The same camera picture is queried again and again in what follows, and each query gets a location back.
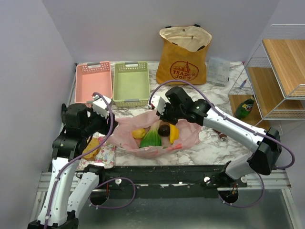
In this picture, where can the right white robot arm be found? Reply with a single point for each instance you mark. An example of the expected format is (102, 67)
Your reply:
(264, 145)

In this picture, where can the clear plastic box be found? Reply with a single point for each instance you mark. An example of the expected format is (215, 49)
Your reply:
(218, 71)

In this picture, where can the yellow banana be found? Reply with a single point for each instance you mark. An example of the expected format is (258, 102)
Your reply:
(174, 133)

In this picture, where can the floral tray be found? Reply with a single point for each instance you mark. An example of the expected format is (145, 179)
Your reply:
(105, 158)

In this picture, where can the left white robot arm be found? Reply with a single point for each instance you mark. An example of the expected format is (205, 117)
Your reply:
(62, 206)

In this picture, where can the white wire wooden shelf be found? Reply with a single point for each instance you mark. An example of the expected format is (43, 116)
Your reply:
(276, 78)

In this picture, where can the blue pen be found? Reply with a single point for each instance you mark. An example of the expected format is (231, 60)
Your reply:
(243, 84)

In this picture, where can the yellow lemon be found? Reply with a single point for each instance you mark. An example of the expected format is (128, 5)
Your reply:
(139, 133)

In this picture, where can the green leek vegetable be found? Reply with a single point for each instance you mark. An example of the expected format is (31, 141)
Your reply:
(152, 137)

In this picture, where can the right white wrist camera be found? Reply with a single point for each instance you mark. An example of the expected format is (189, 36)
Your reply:
(159, 104)

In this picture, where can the dark brown round fruit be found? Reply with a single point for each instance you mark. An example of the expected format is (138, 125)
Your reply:
(164, 130)

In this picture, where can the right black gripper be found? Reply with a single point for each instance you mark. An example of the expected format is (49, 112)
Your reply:
(164, 117)

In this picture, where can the green plastic basket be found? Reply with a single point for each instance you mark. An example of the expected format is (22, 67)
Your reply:
(131, 84)

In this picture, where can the bread slice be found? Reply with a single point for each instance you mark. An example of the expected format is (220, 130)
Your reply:
(91, 151)

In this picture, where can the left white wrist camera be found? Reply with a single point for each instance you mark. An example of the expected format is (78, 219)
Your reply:
(99, 105)

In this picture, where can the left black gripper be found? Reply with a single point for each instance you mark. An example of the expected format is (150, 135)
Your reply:
(106, 121)

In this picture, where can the pink plastic basket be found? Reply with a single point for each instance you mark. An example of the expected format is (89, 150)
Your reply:
(90, 78)

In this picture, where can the black mounting rail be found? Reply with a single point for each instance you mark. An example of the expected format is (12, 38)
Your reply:
(124, 182)

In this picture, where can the green glass bottle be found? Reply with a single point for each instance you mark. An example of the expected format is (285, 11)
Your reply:
(244, 108)

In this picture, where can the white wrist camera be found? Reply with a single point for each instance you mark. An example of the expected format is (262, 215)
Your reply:
(99, 105)
(159, 104)

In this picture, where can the yellow Trader Joe's tote bag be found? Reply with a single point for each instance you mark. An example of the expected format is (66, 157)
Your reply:
(184, 52)

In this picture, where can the pink plastic grocery bag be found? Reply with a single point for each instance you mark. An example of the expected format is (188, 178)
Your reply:
(122, 136)

